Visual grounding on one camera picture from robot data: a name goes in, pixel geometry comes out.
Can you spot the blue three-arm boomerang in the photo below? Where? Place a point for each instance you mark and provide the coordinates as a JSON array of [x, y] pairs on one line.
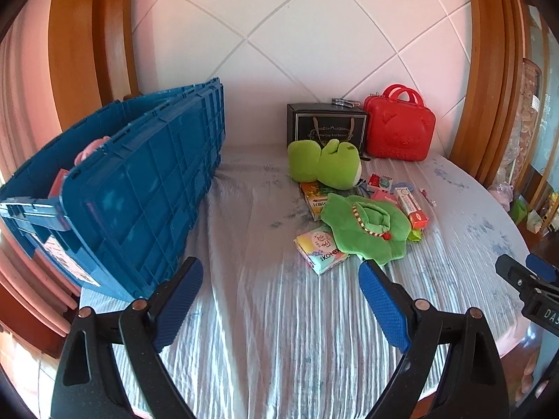
[[362, 187]]

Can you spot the metal nail clipper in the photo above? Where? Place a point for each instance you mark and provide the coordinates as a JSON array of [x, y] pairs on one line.
[[346, 103]]

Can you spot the pink wet wipes pack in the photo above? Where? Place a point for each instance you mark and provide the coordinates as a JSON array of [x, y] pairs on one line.
[[380, 194]]

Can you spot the black gift box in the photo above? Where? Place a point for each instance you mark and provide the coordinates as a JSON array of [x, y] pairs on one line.
[[323, 122]]

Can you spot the blue plastic storage crate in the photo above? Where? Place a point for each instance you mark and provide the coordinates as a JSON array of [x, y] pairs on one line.
[[118, 222]]

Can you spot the wooden door frame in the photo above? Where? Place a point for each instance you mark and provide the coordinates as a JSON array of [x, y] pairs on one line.
[[493, 89]]

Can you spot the pink pig plush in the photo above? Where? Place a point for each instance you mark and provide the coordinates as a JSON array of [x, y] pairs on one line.
[[90, 149]]

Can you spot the green wet wipes pack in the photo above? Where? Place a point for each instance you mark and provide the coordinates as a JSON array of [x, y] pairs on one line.
[[415, 235]]

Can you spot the red green medicine box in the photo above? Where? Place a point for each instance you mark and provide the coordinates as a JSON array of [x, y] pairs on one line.
[[378, 182]]

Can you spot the red white ointment box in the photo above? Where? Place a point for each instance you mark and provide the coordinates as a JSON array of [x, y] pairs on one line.
[[411, 208]]

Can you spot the green yellow medicine box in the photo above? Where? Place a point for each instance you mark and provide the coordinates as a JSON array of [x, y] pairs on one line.
[[316, 196]]

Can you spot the green frog plush toy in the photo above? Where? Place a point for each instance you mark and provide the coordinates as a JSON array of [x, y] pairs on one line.
[[337, 165]]

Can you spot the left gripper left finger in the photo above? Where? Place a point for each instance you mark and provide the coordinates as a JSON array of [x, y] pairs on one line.
[[88, 384]]

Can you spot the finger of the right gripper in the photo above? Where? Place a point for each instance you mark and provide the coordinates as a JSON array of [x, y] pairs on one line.
[[542, 269], [516, 275]]

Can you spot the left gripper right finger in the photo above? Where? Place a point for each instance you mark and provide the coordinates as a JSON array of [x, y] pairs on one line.
[[472, 384]]

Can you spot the red toy suitcase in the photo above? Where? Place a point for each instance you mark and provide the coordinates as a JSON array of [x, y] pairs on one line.
[[399, 126]]

